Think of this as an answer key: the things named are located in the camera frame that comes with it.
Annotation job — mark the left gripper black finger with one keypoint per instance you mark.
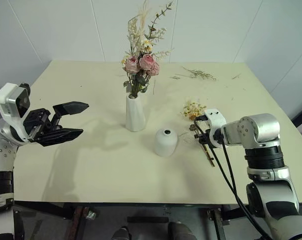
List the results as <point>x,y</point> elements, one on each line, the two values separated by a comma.
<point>71,108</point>
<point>61,136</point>

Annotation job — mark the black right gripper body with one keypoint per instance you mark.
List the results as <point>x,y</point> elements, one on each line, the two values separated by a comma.
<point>203,117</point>

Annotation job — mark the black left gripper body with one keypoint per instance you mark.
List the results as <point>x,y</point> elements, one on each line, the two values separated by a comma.
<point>38,122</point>

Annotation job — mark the small yellow white daisy bouquet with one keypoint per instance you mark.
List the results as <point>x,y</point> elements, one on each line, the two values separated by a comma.
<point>191,110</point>

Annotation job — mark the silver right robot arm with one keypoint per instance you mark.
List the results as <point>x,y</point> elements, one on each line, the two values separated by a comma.
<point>266,127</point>

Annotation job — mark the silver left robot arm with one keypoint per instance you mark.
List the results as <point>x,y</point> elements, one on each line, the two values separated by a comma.
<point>1,150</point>

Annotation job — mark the long dried grass sprig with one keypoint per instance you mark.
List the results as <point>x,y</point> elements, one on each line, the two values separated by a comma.
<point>199,74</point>

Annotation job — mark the short round white vase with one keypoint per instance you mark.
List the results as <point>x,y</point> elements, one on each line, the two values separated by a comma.
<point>166,143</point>

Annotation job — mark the short dried grass sprig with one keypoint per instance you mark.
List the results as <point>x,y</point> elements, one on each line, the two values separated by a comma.
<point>177,77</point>

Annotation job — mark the tiny dried twig piece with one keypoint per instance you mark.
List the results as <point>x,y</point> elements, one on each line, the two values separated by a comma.
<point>236,76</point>

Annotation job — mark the thin straight dried stem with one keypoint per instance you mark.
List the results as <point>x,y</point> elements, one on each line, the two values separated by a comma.
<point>154,87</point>

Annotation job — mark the tall white ceramic vase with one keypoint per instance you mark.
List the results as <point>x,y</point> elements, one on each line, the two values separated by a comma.
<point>135,117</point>

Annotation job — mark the pink rose dried bouquet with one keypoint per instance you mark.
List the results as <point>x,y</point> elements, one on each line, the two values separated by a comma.
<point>132,63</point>

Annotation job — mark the dark rounded shape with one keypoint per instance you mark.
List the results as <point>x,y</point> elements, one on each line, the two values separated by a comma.
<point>181,231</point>
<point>121,233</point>

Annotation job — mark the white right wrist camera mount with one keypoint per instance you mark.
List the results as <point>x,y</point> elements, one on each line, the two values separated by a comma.
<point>216,120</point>

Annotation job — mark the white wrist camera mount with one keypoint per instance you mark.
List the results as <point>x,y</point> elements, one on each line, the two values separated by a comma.
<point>216,120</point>
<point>8,100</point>

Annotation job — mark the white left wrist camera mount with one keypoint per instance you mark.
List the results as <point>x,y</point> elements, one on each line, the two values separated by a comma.
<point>8,100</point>

